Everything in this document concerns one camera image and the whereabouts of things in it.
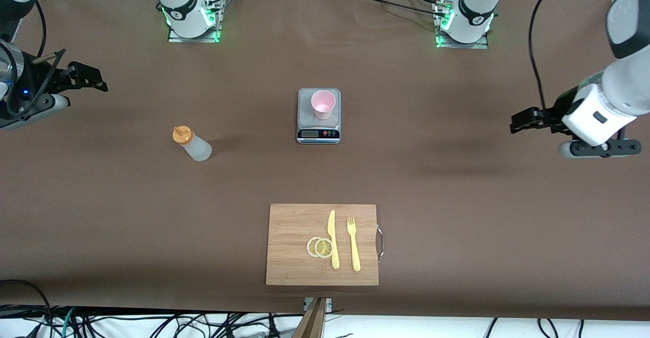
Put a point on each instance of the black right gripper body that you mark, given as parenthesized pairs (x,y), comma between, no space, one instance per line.
(49,81)

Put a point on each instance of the translucent sauce bottle orange cap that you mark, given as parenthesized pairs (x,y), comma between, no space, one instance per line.
(195,147)

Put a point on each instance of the pink plastic cup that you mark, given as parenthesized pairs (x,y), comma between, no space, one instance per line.
(323,105)

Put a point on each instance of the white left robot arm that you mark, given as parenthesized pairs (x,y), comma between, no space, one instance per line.
(627,84)

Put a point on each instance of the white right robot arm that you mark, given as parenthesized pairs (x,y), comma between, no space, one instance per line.
(177,3)

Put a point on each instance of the silver digital kitchen scale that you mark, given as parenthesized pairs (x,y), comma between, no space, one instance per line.
(319,134)

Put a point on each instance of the yellow plastic fork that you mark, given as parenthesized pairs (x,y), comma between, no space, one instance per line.
(354,249)

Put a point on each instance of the yellow plastic knife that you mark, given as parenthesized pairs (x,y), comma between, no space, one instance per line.
(332,236)

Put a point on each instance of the lemon slice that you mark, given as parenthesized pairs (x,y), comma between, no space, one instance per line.
(324,248)
(310,247)

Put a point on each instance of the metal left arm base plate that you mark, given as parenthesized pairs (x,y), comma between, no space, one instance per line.
(475,44)

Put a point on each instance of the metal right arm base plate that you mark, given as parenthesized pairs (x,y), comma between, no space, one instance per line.
(175,38)

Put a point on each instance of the wooden post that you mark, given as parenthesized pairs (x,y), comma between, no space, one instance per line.
(311,323)

